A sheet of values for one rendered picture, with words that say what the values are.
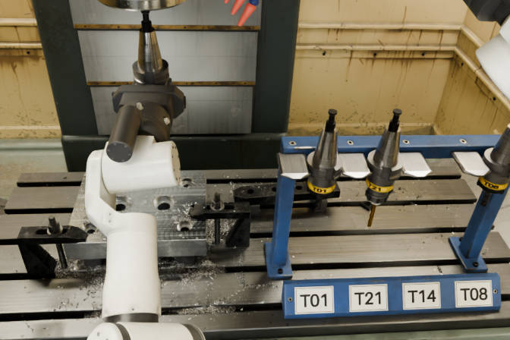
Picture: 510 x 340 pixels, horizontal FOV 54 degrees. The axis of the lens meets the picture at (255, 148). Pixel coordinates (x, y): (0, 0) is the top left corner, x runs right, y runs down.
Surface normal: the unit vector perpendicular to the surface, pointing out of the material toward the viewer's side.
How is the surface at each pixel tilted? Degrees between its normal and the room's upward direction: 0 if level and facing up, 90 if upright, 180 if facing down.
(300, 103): 90
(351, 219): 0
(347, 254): 0
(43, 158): 0
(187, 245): 90
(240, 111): 90
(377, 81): 90
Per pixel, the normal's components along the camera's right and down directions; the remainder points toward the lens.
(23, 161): 0.04, -0.80
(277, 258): 0.07, 0.59
